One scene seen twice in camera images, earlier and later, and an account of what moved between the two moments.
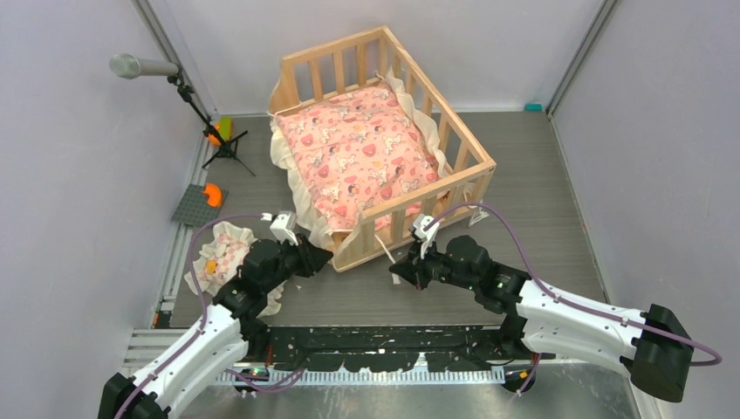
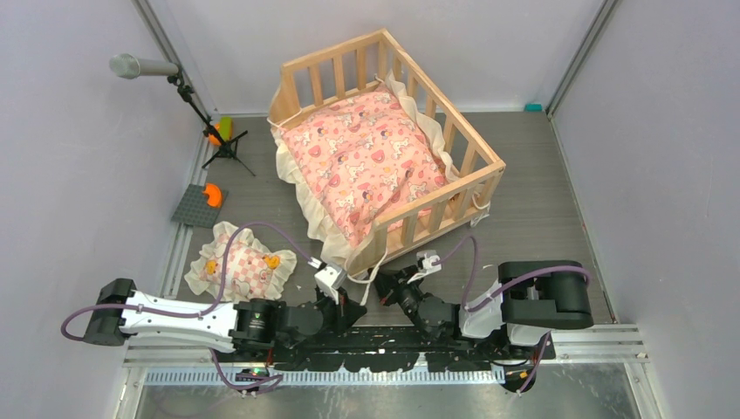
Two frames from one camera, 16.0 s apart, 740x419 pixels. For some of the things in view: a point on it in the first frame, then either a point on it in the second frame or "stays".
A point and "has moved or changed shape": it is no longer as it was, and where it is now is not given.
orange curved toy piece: (214, 193) stays
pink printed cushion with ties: (352, 150) has moved or changed shape
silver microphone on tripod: (126, 66) stays
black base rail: (394, 347) stays
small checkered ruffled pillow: (220, 259) stays
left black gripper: (312, 258) → (346, 312)
